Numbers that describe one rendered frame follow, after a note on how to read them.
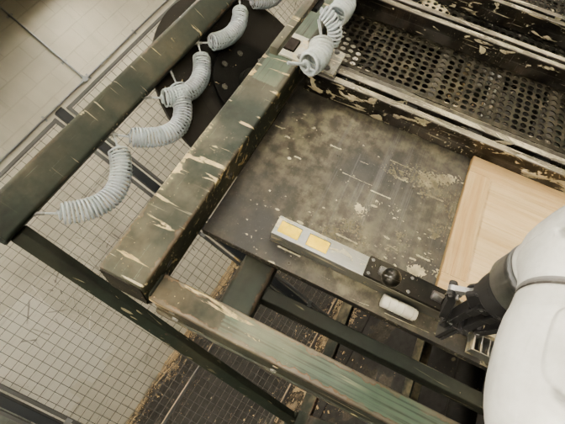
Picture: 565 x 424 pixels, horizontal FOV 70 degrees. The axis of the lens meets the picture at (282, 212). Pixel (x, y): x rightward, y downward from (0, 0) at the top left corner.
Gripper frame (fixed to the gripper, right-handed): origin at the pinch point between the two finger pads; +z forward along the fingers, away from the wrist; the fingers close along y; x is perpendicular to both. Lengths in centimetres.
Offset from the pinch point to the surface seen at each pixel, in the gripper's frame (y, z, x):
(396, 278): -11.4, -0.2, 4.2
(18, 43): -431, 262, 206
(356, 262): -18.1, 11.5, 9.5
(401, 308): -5.7, 12.6, 4.9
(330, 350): -3, 125, 20
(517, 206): 14.4, 14.0, 45.4
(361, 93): -34, 9, 56
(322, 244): -26.5, 11.6, 10.1
